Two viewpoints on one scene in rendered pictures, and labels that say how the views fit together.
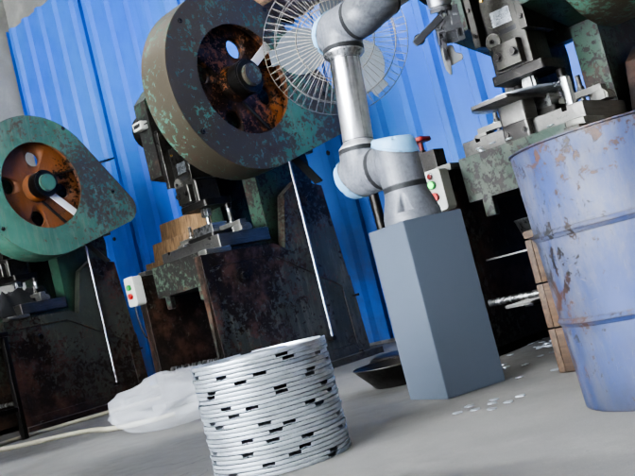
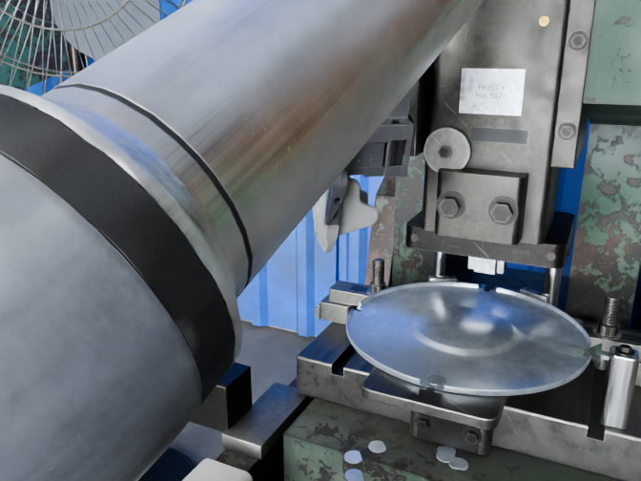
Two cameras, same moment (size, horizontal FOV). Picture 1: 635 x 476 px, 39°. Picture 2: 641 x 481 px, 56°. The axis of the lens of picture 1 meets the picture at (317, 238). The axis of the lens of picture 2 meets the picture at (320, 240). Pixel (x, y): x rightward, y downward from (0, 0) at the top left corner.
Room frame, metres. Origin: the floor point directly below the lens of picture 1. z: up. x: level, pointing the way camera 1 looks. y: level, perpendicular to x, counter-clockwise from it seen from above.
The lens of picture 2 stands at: (2.25, -0.36, 1.12)
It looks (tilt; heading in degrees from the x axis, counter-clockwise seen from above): 18 degrees down; 343
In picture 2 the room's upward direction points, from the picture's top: straight up
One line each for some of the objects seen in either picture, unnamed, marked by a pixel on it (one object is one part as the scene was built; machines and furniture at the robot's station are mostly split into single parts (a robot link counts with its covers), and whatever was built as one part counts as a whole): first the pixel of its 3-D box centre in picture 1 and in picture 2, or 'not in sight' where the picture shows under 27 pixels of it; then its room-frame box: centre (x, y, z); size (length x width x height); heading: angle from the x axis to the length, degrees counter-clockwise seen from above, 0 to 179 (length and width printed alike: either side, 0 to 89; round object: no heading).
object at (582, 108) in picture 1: (543, 130); (479, 361); (2.93, -0.81, 0.68); 0.45 x 0.30 x 0.06; 47
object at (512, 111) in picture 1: (513, 119); (451, 395); (2.80, -0.69, 0.72); 0.25 x 0.14 x 0.14; 137
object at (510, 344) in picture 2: (515, 99); (464, 328); (2.84, -0.72, 0.78); 0.29 x 0.29 x 0.01
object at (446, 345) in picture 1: (435, 305); not in sight; (2.32, -0.25, 0.23); 0.18 x 0.18 x 0.45; 27
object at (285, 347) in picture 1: (258, 353); not in sight; (1.89, 0.18, 0.23); 0.29 x 0.29 x 0.01
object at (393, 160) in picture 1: (396, 160); not in sight; (2.33, -0.25, 0.62); 0.13 x 0.12 x 0.14; 41
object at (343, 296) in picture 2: (494, 123); (372, 290); (3.05, -0.69, 0.76); 0.17 x 0.06 x 0.10; 47
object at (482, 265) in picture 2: (529, 82); (487, 257); (2.92, -0.80, 0.84); 0.05 x 0.03 x 0.04; 47
